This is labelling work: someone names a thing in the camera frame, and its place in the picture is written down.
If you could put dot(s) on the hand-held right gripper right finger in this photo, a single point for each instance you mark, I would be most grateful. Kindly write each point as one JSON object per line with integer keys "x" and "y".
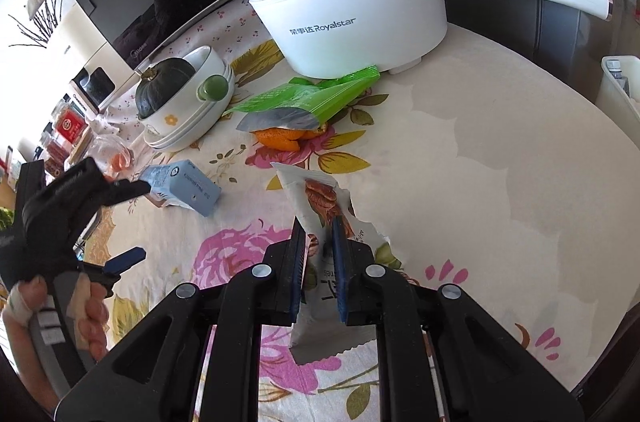
{"x": 341, "y": 267}

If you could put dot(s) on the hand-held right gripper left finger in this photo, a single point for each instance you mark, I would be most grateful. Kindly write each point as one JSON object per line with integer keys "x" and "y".
{"x": 300, "y": 262}

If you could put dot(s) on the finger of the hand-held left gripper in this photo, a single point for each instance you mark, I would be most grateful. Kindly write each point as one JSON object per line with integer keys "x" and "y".
{"x": 127, "y": 258}
{"x": 127, "y": 191}

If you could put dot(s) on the light blue milk carton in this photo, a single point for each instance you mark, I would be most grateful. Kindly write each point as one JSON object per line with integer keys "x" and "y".
{"x": 185, "y": 187}

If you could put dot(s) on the white nut snack packet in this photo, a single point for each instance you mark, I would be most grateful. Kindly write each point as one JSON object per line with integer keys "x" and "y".
{"x": 320, "y": 197}

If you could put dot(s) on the person's left forearm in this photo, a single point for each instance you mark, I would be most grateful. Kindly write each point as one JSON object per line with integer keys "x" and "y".
{"x": 25, "y": 367}

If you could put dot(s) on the person's left hand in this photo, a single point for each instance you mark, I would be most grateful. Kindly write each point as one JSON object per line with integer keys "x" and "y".
{"x": 95, "y": 327}

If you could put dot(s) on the small orange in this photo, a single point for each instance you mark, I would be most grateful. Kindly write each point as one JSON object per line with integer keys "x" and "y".
{"x": 120, "y": 162}

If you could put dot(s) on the white flower print bowl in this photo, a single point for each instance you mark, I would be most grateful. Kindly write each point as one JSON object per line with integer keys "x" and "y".
{"x": 170, "y": 122}

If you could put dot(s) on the dark green pumpkin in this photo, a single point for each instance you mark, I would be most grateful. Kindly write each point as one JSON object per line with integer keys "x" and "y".
{"x": 160, "y": 92}

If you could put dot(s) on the orange peel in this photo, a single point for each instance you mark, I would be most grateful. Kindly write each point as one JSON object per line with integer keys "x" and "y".
{"x": 280, "y": 140}

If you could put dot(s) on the white countertop appliance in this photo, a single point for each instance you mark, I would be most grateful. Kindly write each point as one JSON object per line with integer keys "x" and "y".
{"x": 100, "y": 52}

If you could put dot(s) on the floral tablecloth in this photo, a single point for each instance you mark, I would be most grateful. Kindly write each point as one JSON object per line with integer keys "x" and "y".
{"x": 475, "y": 177}

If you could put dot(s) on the green snack bag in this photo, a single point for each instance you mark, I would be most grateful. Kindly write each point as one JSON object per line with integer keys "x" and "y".
{"x": 310, "y": 95}

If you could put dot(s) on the cherry print white cloth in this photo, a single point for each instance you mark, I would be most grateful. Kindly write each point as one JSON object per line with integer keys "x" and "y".
{"x": 235, "y": 27}

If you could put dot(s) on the white plastic bin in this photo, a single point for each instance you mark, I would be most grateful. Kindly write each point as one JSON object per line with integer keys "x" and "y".
{"x": 612, "y": 102}

